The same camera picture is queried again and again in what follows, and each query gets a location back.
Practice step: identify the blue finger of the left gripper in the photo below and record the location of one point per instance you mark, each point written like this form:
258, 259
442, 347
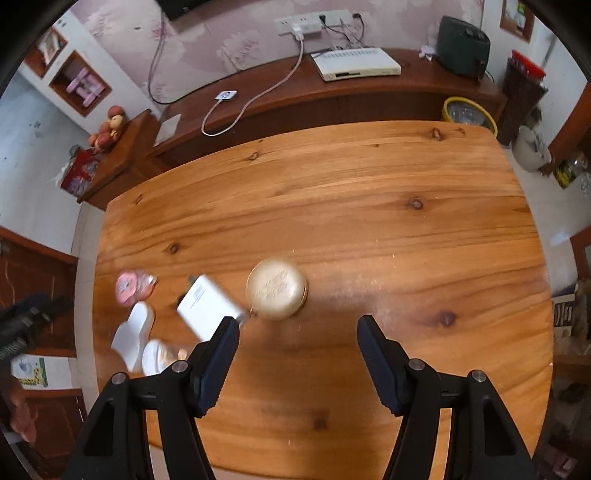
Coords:
23, 323

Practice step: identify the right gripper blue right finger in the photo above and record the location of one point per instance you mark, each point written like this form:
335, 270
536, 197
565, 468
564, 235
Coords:
386, 362

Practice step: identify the white paper on bench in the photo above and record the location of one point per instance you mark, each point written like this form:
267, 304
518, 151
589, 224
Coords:
167, 129

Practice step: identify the black bag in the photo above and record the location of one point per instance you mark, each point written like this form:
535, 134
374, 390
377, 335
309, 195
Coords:
462, 48

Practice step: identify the white wall power strip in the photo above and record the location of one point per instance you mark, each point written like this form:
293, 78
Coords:
315, 22

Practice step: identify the pink round tape case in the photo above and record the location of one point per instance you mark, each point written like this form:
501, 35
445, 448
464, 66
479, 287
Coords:
133, 286

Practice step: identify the fruit ornament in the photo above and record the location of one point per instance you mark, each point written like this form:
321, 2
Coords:
110, 131

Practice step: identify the person's hand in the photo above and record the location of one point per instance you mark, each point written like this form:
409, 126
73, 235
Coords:
22, 419

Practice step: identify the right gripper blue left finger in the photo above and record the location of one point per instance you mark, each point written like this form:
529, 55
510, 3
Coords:
210, 363

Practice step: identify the dark bin red lid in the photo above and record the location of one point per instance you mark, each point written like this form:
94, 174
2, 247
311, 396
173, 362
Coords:
524, 87

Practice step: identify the white square charger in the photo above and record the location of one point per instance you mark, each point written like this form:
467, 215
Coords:
205, 305

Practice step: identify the long wooden tv bench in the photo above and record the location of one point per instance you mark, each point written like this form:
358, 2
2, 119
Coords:
289, 95

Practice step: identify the red gift box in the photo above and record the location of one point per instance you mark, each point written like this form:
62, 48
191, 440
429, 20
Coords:
79, 172

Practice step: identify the yellow rim basket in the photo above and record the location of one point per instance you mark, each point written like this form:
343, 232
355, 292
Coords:
462, 110

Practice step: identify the round beige compact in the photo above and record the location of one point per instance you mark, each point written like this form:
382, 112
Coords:
276, 289

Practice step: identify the wooden side cabinet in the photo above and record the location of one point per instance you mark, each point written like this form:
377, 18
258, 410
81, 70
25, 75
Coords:
129, 163

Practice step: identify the white set-top box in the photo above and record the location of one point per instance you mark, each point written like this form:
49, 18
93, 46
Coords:
355, 63

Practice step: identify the white plastic bucket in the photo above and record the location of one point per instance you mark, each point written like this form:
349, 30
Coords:
530, 151

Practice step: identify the wall niche pink items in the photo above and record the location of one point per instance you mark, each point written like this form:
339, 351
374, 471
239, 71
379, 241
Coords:
81, 87

